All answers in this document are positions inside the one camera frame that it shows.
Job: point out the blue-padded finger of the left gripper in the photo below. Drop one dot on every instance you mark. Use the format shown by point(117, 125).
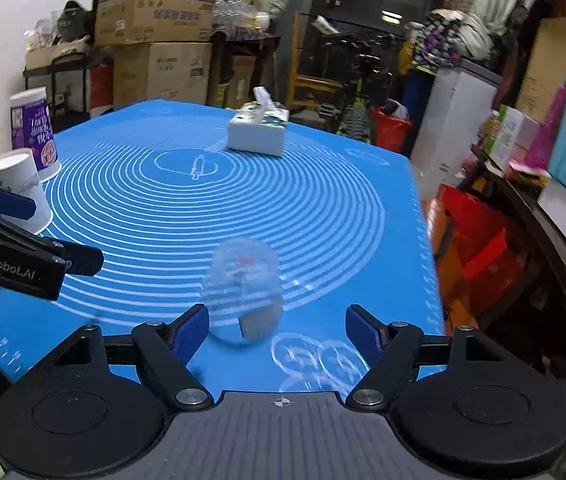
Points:
point(5, 202)

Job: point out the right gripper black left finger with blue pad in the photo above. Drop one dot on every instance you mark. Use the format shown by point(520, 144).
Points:
point(165, 350)

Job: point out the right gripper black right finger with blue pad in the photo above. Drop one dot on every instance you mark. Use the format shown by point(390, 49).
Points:
point(390, 352)

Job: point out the clear plastic cup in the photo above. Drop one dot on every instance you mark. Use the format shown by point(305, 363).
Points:
point(243, 292)

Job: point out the white paper cup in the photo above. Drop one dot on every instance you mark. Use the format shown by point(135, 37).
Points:
point(19, 175)

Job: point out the purple paper cup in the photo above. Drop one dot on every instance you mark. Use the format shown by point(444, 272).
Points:
point(30, 122)

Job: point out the red paper bag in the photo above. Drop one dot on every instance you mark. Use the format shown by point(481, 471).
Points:
point(491, 252)

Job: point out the blue silicone baking mat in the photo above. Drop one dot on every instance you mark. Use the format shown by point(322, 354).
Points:
point(155, 188)

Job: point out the lower cardboard box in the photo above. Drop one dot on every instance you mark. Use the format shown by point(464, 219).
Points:
point(172, 71)

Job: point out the cardboard box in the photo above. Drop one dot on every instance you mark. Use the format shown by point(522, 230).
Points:
point(123, 22)
point(172, 71)

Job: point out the red bucket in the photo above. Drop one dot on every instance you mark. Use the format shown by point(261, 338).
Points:
point(388, 132)

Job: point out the upper cardboard box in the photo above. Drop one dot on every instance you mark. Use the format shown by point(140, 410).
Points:
point(123, 22)

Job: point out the white tissue box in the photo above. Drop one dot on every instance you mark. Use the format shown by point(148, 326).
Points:
point(259, 127)

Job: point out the white cabinet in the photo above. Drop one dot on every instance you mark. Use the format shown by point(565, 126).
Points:
point(460, 102)

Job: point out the wooden chair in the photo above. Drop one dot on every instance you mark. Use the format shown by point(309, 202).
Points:
point(305, 82)

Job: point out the black wire shelf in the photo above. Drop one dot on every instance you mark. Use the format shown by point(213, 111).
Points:
point(62, 116)

